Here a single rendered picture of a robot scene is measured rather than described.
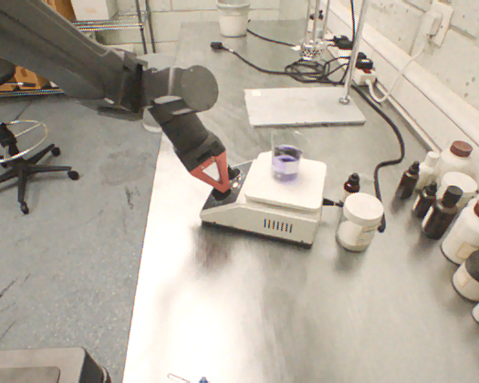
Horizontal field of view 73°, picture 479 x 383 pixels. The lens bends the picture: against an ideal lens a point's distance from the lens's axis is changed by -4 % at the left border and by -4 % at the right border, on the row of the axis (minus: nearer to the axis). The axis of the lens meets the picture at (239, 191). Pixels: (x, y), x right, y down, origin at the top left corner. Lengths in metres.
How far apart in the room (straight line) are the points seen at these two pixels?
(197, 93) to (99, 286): 1.18
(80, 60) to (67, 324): 1.21
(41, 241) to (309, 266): 1.44
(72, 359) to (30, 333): 0.56
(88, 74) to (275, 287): 0.37
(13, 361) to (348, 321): 0.81
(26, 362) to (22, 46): 0.82
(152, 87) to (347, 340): 0.41
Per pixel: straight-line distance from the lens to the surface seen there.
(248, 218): 0.54
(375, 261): 0.58
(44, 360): 1.00
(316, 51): 0.87
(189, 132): 0.50
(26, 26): 0.31
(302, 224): 0.53
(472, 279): 0.58
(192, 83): 0.43
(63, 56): 0.35
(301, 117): 0.88
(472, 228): 0.59
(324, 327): 0.50
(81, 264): 1.60
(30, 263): 1.72
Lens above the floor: 1.19
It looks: 42 degrees down
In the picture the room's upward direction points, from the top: straight up
